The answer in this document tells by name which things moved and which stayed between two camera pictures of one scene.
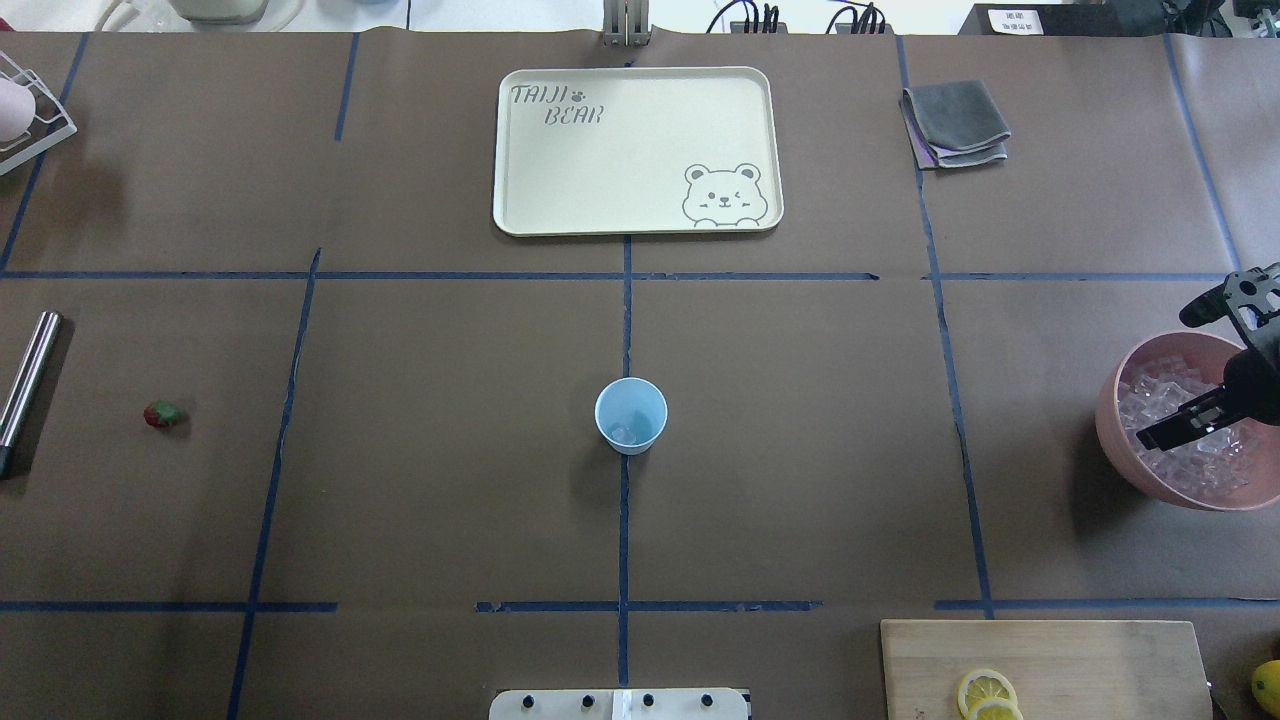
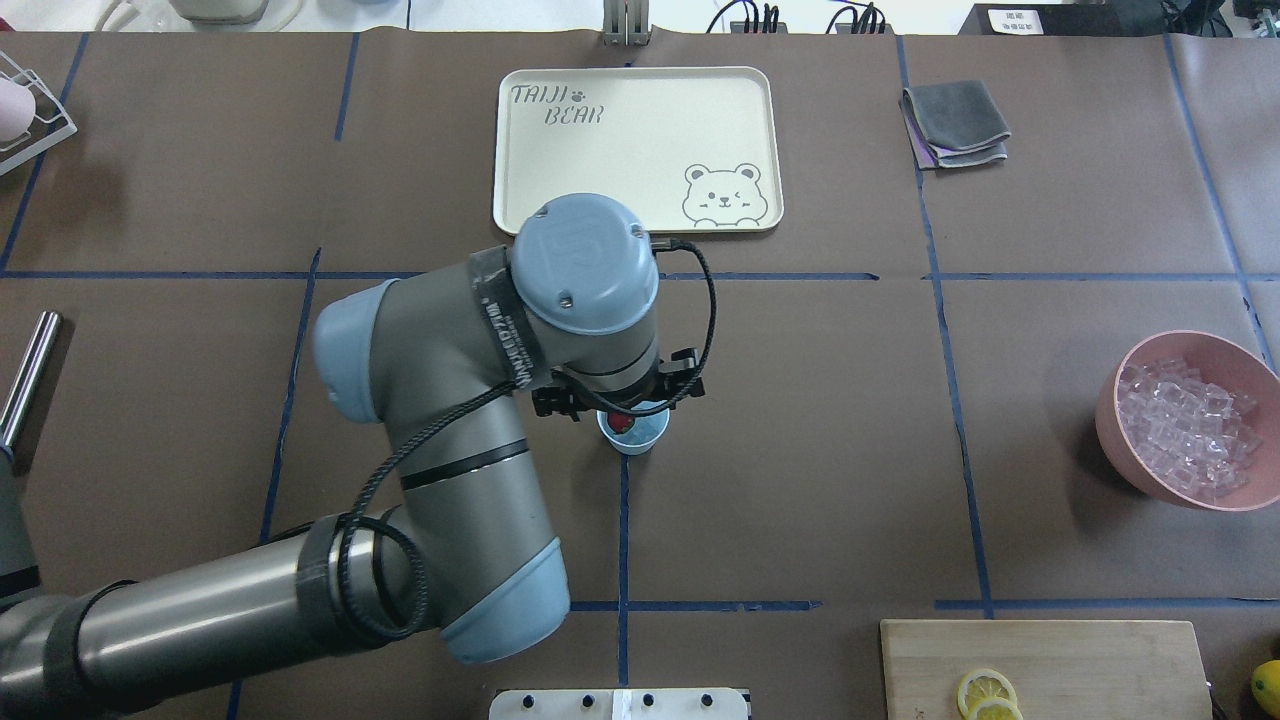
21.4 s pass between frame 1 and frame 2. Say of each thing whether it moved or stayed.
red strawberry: moved
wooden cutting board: stayed
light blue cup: stayed
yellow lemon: stayed
